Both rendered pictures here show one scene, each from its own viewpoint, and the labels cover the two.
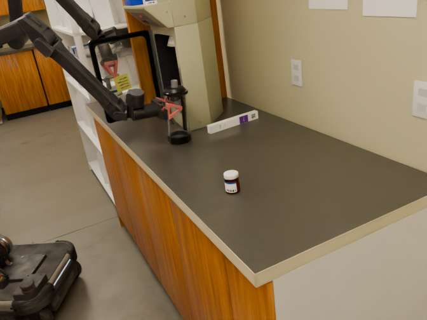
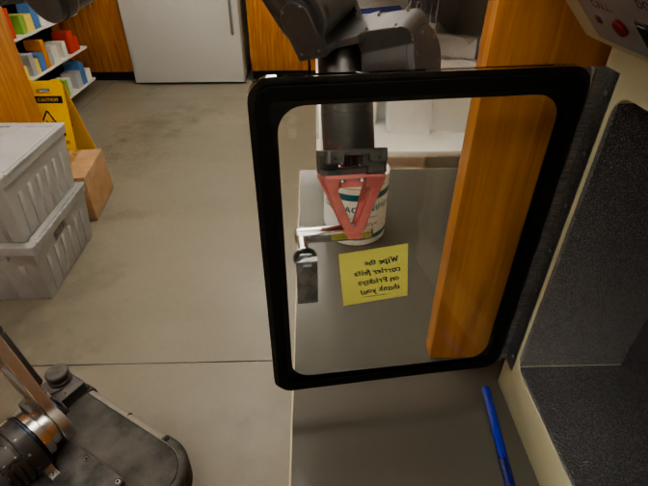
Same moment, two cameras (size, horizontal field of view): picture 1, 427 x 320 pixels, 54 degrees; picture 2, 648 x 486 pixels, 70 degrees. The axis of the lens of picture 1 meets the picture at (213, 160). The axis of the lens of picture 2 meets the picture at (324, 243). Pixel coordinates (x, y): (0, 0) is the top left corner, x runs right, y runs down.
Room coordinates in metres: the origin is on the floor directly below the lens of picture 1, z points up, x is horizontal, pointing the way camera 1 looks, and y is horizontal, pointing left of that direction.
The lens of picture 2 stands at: (1.66, 0.29, 1.50)
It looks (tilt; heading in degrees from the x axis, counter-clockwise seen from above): 36 degrees down; 22
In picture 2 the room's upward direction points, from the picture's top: straight up
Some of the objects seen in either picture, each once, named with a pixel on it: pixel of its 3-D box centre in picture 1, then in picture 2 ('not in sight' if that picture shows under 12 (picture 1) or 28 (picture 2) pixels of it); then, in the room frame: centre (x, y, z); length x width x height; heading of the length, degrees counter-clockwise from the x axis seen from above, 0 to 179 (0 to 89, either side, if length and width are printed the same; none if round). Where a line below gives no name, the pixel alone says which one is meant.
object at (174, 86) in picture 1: (175, 87); not in sight; (1.74, 0.12, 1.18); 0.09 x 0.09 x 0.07
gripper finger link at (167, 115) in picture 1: (170, 108); not in sight; (1.70, 0.15, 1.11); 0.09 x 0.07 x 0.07; 114
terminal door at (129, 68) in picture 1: (127, 77); (403, 257); (2.07, 0.36, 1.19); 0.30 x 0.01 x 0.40; 120
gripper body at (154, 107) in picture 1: (151, 110); not in sight; (1.70, 0.23, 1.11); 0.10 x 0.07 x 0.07; 24
